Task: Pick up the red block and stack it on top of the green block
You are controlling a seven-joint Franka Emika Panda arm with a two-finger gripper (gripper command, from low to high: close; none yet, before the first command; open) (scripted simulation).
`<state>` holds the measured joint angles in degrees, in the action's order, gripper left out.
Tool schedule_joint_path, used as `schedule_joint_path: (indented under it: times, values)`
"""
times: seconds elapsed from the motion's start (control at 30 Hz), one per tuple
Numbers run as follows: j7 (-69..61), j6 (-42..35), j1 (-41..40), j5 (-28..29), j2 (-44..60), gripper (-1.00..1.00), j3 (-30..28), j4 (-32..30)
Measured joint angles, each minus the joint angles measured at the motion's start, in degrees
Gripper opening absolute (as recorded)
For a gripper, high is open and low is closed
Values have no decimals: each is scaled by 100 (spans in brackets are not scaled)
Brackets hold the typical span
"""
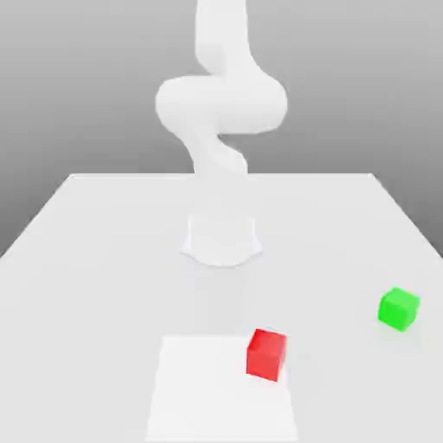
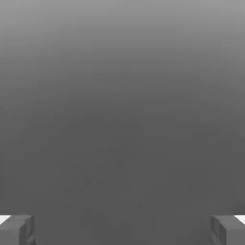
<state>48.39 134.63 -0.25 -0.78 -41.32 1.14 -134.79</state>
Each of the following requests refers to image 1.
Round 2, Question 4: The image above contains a small green cube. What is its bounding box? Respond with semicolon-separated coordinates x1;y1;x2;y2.
376;286;421;333

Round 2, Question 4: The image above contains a small red cube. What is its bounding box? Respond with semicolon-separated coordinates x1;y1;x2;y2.
246;328;288;383

